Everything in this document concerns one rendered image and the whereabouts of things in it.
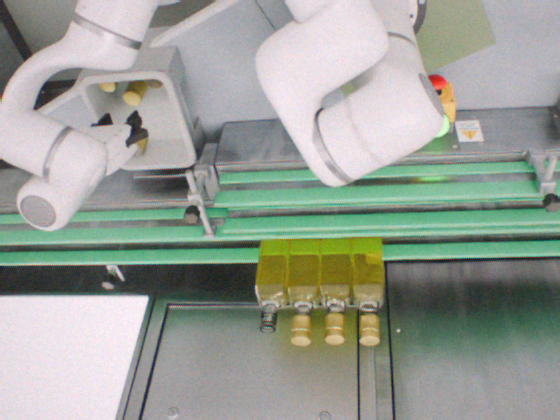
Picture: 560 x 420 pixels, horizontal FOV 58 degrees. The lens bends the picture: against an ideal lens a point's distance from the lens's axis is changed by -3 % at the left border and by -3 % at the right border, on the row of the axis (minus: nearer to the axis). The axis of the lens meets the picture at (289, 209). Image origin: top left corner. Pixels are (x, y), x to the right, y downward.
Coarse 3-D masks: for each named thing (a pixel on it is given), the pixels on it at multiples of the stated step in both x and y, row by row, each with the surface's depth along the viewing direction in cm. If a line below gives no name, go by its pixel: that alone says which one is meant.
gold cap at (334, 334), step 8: (336, 312) 89; (328, 320) 88; (336, 320) 88; (344, 320) 89; (328, 328) 87; (336, 328) 87; (344, 328) 88; (328, 336) 86; (336, 336) 86; (344, 336) 87; (336, 344) 88
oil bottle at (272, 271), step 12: (264, 240) 100; (276, 240) 100; (288, 240) 100; (264, 252) 98; (276, 252) 98; (288, 252) 98; (264, 264) 96; (276, 264) 96; (288, 264) 98; (264, 276) 94; (276, 276) 94; (264, 288) 93; (276, 288) 92; (264, 300) 93; (276, 300) 92
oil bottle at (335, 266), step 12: (324, 240) 98; (336, 240) 98; (348, 240) 98; (324, 252) 96; (336, 252) 96; (348, 252) 96; (324, 264) 95; (336, 264) 94; (348, 264) 94; (324, 276) 93; (336, 276) 92; (348, 276) 92; (324, 288) 91; (336, 288) 91; (348, 288) 91; (324, 300) 92; (336, 300) 91; (348, 300) 92
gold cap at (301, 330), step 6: (294, 318) 90; (300, 318) 89; (306, 318) 90; (294, 324) 89; (300, 324) 89; (306, 324) 89; (294, 330) 88; (300, 330) 88; (306, 330) 88; (294, 336) 88; (300, 336) 87; (306, 336) 87; (294, 342) 89; (300, 342) 89; (306, 342) 88
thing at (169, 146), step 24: (144, 72) 89; (96, 96) 95; (120, 96) 101; (144, 96) 101; (168, 96) 100; (96, 120) 97; (120, 120) 104; (144, 120) 105; (168, 120) 105; (168, 144) 108; (192, 144) 100; (144, 168) 105; (168, 168) 105
